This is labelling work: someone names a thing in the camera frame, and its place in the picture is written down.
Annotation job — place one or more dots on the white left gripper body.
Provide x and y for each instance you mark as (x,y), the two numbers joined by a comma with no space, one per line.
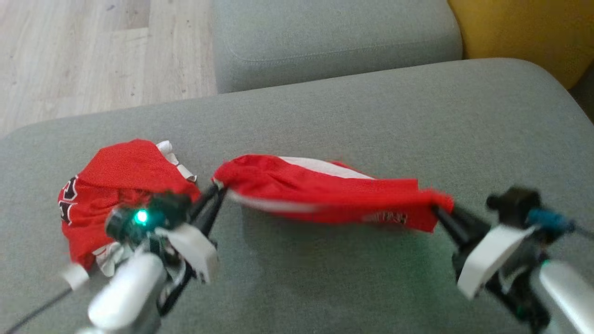
(195,250)

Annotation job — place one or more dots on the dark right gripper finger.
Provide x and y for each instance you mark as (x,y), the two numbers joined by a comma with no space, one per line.
(452,229)
(471,220)

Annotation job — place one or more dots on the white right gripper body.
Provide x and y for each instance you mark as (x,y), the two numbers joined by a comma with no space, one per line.
(492,255)

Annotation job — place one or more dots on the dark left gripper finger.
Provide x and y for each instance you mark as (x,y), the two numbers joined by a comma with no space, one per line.
(204,200)
(214,211)

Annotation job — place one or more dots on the red basketball jersey white sleeves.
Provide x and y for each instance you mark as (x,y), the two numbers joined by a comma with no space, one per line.
(120,167)

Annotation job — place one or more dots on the red basketball shorts white trim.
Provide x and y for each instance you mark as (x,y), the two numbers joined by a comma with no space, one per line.
(325,190)

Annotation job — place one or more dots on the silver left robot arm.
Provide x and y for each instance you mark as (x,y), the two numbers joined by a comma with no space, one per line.
(125,297)

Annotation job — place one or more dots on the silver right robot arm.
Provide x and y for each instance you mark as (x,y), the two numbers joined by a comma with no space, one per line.
(571,297)

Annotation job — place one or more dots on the large grey sofa seat cushion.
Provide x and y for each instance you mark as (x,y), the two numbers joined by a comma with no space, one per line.
(371,116)

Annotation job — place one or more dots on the yellow upholstered sofa cushion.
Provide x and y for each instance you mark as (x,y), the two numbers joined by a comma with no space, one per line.
(533,32)

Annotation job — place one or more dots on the small grey sofa cushion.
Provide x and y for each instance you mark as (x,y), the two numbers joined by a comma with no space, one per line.
(325,37)

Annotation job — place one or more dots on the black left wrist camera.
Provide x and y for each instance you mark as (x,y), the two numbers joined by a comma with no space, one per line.
(162,208)

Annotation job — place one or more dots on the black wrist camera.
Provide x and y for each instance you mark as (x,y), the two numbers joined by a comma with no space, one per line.
(162,208)
(517,204)

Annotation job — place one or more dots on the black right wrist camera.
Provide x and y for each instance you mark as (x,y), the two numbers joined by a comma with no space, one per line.
(517,204)

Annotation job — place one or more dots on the blue right camera plug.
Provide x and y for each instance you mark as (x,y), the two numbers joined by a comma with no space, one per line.
(547,220)

